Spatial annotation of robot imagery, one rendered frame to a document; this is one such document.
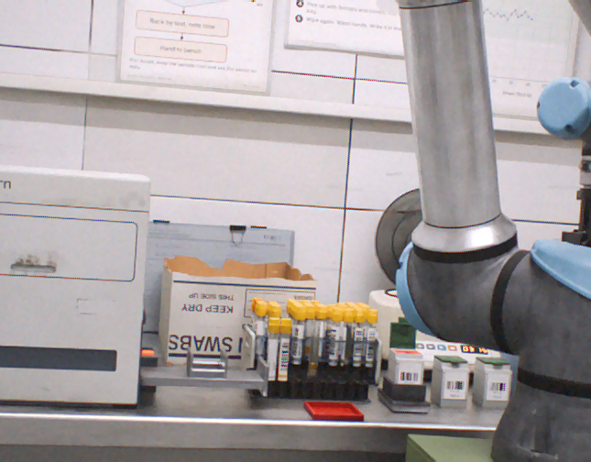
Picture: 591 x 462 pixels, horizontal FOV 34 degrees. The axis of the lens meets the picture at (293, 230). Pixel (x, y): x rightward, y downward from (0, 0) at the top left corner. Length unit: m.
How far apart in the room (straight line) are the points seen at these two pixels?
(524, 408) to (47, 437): 0.58
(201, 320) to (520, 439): 0.69
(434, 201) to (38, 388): 0.56
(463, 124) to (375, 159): 0.94
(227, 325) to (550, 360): 0.69
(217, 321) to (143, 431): 0.37
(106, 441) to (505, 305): 0.52
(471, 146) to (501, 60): 1.02
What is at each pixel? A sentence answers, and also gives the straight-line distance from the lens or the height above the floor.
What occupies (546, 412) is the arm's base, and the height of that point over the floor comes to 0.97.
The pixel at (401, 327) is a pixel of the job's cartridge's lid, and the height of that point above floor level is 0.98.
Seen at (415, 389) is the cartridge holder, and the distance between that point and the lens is 1.36.
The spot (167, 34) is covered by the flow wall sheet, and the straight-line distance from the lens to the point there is 1.88.
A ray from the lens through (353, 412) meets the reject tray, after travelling 1.31.
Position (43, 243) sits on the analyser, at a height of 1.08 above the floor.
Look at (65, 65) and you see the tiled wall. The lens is 1.88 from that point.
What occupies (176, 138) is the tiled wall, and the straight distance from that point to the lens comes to 1.87.
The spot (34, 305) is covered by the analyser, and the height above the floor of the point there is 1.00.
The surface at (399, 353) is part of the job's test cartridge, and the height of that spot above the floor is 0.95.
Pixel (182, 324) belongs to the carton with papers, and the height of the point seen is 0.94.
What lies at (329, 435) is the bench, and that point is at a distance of 1.26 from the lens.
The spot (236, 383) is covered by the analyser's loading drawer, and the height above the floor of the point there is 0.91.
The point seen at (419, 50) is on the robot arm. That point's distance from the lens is 1.00.
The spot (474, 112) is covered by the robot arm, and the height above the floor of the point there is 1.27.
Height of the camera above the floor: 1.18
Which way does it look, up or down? 3 degrees down
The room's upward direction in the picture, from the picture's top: 4 degrees clockwise
